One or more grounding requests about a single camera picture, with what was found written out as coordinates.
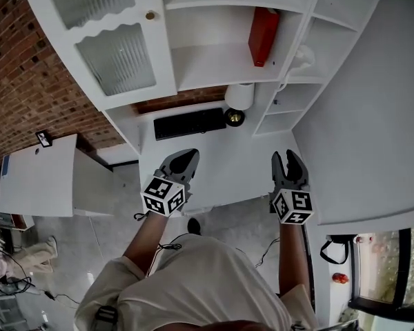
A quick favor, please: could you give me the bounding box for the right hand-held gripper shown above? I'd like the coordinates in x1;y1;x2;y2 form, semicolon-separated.
268;149;314;226

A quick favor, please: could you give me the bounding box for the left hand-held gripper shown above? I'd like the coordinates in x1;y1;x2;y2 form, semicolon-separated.
140;148;201;217

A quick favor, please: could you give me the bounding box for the white shelf unit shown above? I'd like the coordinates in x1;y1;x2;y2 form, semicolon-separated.
19;0;389;157

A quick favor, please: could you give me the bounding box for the red book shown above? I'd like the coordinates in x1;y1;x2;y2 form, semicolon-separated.
247;6;282;68

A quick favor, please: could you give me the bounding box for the person's right forearm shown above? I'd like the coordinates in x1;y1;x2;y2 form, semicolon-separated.
278;221;312;295

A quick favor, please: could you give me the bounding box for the person's left forearm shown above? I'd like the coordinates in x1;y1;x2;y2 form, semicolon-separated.
122;212;170;279

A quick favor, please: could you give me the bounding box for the black keyboard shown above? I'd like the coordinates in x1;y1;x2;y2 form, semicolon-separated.
153;107;228;141

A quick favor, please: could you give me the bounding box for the person's black shoe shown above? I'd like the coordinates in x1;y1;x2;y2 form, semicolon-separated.
186;217;202;236

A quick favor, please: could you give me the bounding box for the white lamp with black base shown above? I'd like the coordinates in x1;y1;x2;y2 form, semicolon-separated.
224;82;256;128

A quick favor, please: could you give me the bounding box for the white ribbed glass cabinet door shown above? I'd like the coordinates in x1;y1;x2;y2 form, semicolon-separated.
19;0;179;112

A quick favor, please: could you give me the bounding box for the white ceramic jug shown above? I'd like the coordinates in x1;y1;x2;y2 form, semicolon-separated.
293;44;317;70

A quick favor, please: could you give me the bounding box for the person's cream shirt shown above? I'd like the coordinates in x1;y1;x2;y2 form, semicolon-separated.
74;234;319;331

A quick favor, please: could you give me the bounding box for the black and white card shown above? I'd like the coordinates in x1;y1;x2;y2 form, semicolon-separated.
34;130;54;148

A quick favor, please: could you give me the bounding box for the white side cabinet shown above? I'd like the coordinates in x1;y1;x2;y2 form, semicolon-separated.
0;133;115;218

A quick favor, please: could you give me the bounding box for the blue label sticker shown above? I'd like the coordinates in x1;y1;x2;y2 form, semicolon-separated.
0;154;12;178

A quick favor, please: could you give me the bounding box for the thin black cable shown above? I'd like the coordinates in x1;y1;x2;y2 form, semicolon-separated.
254;237;281;269

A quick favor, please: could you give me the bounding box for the black bag strap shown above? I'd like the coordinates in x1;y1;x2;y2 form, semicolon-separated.
319;237;350;265

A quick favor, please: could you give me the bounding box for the black window frame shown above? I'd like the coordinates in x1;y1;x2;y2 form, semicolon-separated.
348;228;414;320

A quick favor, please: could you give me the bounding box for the black strap buckle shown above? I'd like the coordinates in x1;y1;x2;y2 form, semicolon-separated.
95;305;119;331

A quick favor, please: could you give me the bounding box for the black floor cable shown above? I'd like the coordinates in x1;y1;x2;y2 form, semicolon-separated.
0;252;81;306

